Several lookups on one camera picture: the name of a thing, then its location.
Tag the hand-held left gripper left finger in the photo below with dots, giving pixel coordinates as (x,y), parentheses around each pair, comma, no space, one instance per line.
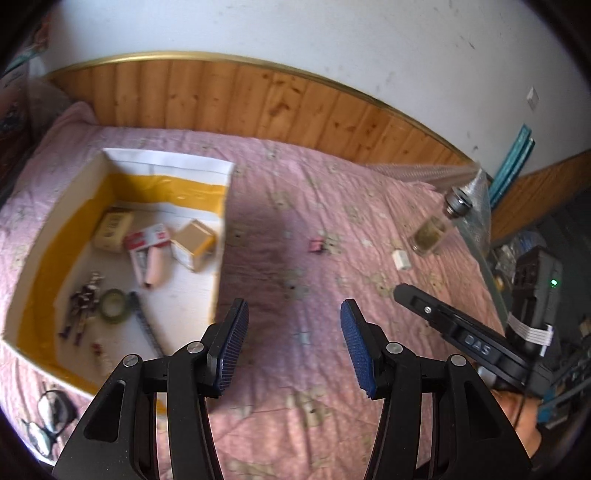
(231,346)

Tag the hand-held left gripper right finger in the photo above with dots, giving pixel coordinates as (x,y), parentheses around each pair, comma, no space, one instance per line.
(355,350)

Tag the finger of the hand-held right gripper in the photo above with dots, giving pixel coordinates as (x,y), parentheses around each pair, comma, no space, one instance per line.
(461,337)

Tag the white cardboard box yellow tape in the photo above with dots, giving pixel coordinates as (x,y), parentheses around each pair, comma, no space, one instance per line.
(184,295)

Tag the black comb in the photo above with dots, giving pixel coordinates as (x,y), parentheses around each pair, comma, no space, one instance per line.
(147,325)

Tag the pink stapler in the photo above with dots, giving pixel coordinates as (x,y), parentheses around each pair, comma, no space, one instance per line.
(153,270)

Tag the small brown cardboard box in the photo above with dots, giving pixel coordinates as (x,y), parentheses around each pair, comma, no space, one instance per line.
(191,244)

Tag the green tape roll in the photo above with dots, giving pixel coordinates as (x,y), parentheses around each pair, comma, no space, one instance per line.
(105,307)

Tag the small red white tube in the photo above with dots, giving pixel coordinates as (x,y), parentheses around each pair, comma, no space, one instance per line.
(99,353)

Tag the red white staples box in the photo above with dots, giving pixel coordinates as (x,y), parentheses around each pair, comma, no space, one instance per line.
(147,237)

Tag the black hair claw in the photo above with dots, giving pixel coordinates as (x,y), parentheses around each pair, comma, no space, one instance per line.
(85,300)

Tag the yellow tissue packet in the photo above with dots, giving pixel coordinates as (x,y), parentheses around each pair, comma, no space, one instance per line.
(113,230)

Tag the person's right hand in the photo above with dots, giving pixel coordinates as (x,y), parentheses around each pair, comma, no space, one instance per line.
(521,420)

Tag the dark clutter pile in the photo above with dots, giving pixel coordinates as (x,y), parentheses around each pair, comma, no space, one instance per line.
(572,323)

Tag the small white adapter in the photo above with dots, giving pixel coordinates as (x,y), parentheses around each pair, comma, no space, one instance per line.
(401,259)

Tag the glass bottle with tea leaves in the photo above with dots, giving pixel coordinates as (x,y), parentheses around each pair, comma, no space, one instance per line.
(434,228)

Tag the pink binder clip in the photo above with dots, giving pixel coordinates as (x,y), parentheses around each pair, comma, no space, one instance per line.
(316,245)

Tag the clear bubble wrap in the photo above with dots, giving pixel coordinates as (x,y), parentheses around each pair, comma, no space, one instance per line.
(475,203)

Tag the teal foam strips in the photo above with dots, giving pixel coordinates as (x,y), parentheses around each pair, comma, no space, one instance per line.
(512,161)

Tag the pink bear print quilt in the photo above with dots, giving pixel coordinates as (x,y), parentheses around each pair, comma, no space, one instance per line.
(300,207)

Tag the black framed eyeglasses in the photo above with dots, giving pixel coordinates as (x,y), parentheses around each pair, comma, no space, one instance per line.
(46,415)

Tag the orange toy package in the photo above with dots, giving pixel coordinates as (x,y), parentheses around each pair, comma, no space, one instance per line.
(25,46)

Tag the white wall switch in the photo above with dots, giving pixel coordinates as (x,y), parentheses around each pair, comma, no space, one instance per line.
(533,98)

